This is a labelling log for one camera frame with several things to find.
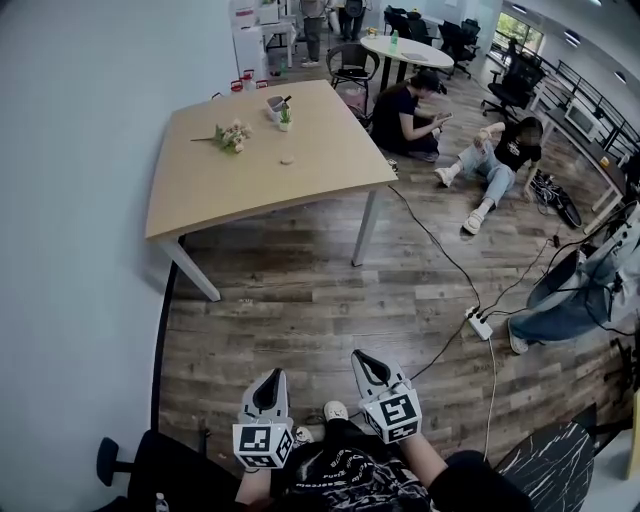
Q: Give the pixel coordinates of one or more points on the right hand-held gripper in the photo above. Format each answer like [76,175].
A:
[397,415]

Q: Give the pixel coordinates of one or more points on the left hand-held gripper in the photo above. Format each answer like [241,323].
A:
[260,442]

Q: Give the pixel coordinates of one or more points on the person's left forearm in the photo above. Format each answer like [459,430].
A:
[254,487]

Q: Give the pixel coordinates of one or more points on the person's right forearm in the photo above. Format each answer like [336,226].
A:
[420,462]

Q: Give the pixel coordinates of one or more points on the person's left white shoe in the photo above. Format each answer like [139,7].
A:
[302,436]

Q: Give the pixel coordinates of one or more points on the person's white shoe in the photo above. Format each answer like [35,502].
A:
[302,436]
[336,411]

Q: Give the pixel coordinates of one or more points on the person's right white shoe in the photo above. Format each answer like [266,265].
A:
[336,411]

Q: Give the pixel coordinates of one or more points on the person's black trousers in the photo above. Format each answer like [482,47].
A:
[342,426]

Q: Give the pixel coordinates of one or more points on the person's black printed shirt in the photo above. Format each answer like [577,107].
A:
[350,475]

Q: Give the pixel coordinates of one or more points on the white power strip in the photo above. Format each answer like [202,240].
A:
[479,324]

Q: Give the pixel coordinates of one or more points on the clear water bottle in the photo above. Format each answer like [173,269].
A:
[161,502]

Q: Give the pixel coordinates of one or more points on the white table leg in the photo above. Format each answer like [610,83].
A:
[364,230]
[192,270]

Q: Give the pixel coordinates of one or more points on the black marble-pattern table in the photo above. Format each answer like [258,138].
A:
[550,465]

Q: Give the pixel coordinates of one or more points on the artificial pink flower bouquet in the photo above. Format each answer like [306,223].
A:
[230,136]

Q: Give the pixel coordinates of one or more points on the small potted green plant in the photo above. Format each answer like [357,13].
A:
[284,120]

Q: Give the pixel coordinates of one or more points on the pink bag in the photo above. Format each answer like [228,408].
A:
[356,100]

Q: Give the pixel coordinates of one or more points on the grey white divided container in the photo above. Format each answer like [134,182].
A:
[272,107]

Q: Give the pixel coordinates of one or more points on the long white-legged desk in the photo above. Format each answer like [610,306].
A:
[575,135]

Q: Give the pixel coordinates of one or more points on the black chair near round table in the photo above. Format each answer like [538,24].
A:
[345,57]

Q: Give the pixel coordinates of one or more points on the grey laptop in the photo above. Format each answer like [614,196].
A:
[415,55]

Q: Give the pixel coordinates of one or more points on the black office chair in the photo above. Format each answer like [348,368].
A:
[410,25]
[517,82]
[460,42]

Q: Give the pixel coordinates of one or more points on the white microwave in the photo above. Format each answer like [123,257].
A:
[582,117]

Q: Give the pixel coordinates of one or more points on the round white table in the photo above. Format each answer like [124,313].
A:
[425,47]

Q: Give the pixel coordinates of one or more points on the green plastic bottle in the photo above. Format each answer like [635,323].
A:
[394,41]

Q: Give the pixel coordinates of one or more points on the black metal railing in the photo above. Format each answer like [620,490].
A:
[595,95]

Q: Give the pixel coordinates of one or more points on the small white table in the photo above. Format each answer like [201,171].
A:
[280,30]

